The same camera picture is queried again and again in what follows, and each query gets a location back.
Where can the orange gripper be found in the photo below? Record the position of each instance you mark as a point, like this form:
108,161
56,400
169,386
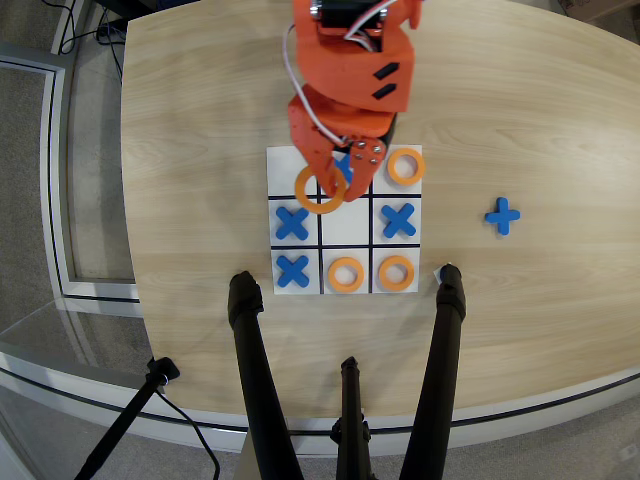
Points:
334,116

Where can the cardboard box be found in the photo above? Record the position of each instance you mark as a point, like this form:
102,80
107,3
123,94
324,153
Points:
600,7

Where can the blue cross piece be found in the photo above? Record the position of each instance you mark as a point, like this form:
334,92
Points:
344,167
293,271
398,220
502,216
292,223

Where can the white tic-tac-toe board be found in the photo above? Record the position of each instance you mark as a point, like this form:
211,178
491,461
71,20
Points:
345,225

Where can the small white tag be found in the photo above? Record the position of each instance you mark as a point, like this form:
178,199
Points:
436,274

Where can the thin black tripod leg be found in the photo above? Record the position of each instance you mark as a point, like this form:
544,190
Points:
351,400

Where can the black stand pole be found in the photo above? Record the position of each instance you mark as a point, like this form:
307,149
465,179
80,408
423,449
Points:
125,420

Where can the grey metal floor frame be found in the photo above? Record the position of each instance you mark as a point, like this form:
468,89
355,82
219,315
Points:
55,200

